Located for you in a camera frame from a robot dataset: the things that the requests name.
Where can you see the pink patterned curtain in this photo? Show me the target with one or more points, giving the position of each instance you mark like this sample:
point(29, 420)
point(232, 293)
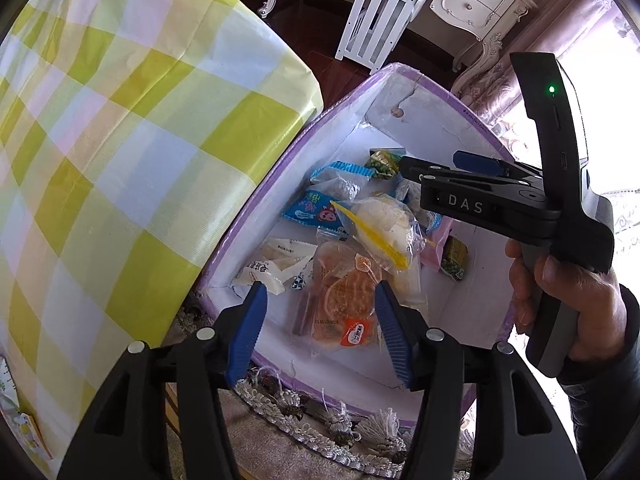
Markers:
point(575, 15)

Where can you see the tasselled beige throw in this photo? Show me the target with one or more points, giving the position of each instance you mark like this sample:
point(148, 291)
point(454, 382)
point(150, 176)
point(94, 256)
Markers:
point(320, 440)

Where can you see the white bun packet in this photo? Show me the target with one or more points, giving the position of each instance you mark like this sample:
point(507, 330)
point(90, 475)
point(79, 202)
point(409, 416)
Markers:
point(380, 220)

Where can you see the white clear-window bread packet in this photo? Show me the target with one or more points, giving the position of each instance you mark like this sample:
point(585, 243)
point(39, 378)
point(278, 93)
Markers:
point(270, 265)

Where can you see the person's right forearm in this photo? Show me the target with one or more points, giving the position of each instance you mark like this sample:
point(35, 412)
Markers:
point(605, 400)

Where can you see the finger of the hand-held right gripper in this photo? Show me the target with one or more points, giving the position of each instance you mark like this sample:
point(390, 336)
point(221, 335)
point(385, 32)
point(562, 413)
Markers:
point(435, 170)
point(475, 159)

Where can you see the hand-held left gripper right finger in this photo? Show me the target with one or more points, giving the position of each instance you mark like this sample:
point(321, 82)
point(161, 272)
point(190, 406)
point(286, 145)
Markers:
point(395, 340)

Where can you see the pale printed box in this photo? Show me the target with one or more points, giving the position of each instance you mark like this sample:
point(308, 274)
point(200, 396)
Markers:
point(25, 425)

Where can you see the white slatted stool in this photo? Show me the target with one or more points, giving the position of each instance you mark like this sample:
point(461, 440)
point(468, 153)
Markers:
point(375, 20)

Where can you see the yellow green checked tablecloth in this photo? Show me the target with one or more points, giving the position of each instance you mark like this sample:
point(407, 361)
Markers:
point(125, 160)

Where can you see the blue cartoon snack packet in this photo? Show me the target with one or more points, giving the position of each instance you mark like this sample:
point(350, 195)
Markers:
point(310, 210)

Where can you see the purple storage box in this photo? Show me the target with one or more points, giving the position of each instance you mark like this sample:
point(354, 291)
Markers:
point(450, 320)

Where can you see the pink snack packet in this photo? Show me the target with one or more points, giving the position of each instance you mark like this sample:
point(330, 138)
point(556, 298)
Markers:
point(435, 245)

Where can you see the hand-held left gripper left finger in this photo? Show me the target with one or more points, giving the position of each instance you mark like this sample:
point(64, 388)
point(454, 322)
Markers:
point(247, 330)

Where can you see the red label cake packet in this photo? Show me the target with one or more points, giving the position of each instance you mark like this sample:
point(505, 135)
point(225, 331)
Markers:
point(345, 305)

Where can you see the person's right hand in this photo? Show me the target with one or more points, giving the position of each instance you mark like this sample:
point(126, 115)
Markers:
point(595, 310)

